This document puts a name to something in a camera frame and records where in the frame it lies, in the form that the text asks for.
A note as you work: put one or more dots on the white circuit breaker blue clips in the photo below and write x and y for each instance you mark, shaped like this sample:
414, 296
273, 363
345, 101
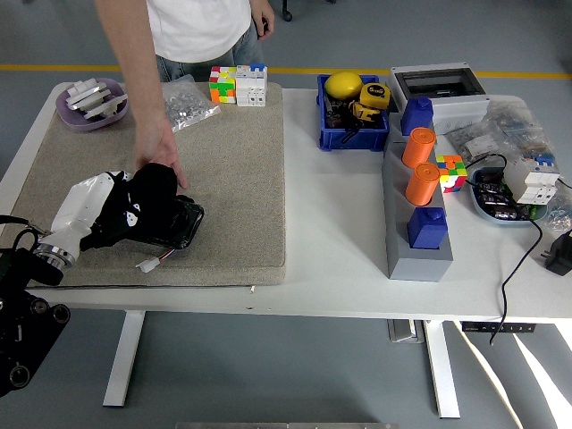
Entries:
532, 183

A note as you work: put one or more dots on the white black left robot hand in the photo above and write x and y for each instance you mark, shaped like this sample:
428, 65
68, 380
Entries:
80, 205

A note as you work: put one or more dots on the person's right forearm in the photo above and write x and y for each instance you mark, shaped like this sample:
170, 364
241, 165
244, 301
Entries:
138, 67

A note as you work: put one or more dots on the grey-brown mat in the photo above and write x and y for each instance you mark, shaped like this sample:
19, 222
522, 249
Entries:
232, 179

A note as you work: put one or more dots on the blue plastic bin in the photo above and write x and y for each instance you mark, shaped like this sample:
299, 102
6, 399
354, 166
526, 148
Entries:
354, 139

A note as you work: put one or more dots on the black circuit modules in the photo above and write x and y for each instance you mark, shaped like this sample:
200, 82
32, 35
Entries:
492, 192

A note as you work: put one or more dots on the small colourful puzzle cube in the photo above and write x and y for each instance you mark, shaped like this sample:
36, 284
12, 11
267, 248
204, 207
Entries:
453, 176

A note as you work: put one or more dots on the grey electrical enclosure box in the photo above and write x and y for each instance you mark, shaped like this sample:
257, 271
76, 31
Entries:
461, 105

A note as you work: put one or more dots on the large colourful puzzle cube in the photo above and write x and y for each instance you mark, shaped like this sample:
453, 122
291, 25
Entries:
222, 87

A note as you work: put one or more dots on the clear bag of coloured parts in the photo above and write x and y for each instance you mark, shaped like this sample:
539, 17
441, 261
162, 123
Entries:
519, 125

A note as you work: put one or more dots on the blue square peg block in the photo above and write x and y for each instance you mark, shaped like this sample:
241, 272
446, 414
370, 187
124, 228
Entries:
416, 118
427, 230

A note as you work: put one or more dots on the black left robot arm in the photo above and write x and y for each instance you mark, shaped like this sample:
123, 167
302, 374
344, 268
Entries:
27, 339

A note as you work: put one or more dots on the grey metal box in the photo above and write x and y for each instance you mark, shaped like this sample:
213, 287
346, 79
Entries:
405, 330

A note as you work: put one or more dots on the black power adapter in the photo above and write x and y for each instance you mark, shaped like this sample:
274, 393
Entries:
561, 254

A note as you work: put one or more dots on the yellow round ball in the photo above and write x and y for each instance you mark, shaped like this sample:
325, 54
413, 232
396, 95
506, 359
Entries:
344, 85

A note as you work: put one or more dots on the dark metal tool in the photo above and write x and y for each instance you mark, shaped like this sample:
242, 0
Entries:
336, 116

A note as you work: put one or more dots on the white T-shaped bracket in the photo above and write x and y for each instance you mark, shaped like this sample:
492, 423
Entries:
105, 107

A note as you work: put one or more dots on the white table leg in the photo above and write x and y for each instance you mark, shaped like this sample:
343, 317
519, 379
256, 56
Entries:
123, 357
442, 371

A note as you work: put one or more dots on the clear bag of metal nuts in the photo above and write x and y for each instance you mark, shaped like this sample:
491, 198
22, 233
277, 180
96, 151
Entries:
192, 107

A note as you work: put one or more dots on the orange cylinder peg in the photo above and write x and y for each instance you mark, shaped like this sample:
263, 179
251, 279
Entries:
418, 147
422, 185

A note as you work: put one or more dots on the long grey block holder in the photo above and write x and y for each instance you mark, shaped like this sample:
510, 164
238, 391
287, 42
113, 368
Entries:
418, 266

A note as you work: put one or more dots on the light blue oval tray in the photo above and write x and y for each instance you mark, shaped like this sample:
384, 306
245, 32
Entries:
492, 215

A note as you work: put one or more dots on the white breaker stack blue top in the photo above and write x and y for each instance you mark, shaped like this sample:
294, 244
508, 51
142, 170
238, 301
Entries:
251, 89

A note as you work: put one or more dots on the silver flat bar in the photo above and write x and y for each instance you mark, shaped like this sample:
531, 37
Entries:
89, 96

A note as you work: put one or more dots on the purple oval tray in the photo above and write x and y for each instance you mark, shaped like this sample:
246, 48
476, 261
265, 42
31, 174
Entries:
73, 120

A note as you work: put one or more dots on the clear bag of metal rings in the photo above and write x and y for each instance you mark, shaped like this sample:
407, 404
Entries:
561, 216

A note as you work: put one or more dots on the black chair caster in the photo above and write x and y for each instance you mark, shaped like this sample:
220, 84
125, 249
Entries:
287, 16

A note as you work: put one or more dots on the person's left hand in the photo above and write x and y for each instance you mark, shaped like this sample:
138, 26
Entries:
263, 20

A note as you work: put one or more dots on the white slotted block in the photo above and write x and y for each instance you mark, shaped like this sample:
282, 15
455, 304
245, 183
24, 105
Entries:
87, 85

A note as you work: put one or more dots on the clear bag of grey parts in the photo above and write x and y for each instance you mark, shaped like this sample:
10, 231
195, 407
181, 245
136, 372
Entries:
476, 143

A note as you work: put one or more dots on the black padding cloth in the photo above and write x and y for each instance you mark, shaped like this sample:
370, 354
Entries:
185, 198

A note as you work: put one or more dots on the black table control panel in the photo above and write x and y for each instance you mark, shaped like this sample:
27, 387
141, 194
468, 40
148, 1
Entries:
499, 327

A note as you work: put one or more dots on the person's right hand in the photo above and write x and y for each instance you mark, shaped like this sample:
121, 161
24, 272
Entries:
158, 145

